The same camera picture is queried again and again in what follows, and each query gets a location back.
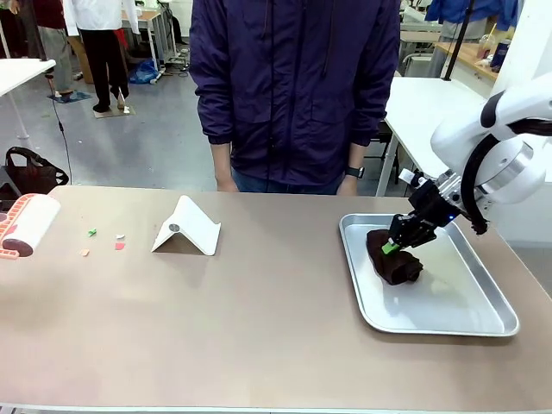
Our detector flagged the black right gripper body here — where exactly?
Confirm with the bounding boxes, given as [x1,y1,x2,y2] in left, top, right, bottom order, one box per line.
[406,179,459,229]

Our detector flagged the dark brown cloth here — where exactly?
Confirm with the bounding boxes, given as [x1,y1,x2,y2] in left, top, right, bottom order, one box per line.
[366,228,426,286]

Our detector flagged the coral handled white lint roller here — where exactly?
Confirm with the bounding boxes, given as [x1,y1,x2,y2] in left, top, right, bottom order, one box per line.
[0,193,62,260]

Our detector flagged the person's left forearm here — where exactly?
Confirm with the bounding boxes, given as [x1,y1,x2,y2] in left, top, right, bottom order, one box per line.
[346,141,366,170]

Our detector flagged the person's right forearm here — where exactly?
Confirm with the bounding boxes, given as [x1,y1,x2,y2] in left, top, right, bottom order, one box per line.
[210,141,235,176]

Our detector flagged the person's left hand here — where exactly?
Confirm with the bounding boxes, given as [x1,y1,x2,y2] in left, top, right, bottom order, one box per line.
[336,173,359,196]

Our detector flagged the person's right hand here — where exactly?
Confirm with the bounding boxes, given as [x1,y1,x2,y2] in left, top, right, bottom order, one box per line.
[216,169,240,193]

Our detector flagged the silver metal tray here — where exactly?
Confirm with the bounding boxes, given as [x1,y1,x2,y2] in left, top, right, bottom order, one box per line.
[338,212,521,338]

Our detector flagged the large white work table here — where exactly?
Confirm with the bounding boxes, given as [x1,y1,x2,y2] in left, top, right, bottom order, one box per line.
[373,76,497,198]

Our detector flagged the blue jeans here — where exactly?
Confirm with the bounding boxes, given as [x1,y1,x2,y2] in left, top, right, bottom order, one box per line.
[231,169,347,196]

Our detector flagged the wooden top bench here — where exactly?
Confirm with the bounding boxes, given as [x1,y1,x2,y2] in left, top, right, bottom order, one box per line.
[434,41,501,82]

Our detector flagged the dark blue tumbler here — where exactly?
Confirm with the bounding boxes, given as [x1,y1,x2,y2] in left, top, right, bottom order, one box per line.
[490,38,512,73]

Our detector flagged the clear plastic drink cup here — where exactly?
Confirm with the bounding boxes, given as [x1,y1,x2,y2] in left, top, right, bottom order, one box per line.
[475,22,498,66]

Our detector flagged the black vertical pole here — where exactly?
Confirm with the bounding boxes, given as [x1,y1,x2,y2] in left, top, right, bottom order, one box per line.
[442,0,476,82]

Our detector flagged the person in navy jacket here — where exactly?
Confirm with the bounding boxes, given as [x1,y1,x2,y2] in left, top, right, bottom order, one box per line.
[188,0,403,185]

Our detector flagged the blue hanging jacket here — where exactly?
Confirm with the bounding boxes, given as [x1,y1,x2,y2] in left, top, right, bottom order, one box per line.
[423,0,520,35]

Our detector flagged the white folded lint roller stand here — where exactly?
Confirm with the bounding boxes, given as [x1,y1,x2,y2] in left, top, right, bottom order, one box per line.
[150,194,223,258]

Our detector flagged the blue plastic bag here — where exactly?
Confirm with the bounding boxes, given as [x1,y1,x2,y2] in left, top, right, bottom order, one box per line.
[128,58,161,85]

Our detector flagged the brown cardboard floor mat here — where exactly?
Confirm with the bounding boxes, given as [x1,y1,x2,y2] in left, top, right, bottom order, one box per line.
[92,104,136,119]

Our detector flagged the bystander in white coat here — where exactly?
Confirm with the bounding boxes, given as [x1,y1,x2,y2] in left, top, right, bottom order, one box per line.
[63,0,140,114]

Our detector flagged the blue floor mat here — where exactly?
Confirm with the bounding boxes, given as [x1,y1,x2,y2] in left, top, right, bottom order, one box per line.
[46,89,94,104]

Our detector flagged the bystander in beige trousers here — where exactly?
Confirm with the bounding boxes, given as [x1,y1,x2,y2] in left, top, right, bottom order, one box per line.
[33,0,75,97]

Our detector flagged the small white side table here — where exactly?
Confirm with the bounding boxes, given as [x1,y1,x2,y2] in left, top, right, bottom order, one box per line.
[0,58,58,140]

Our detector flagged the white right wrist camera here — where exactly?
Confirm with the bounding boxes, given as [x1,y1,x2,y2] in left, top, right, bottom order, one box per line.
[398,168,426,189]

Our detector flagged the black right arm cable sleeve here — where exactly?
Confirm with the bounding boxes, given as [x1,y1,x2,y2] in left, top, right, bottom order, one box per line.
[458,117,552,236]

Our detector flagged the thin black hanging cable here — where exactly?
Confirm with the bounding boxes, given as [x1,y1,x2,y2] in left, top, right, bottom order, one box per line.
[47,72,73,187]

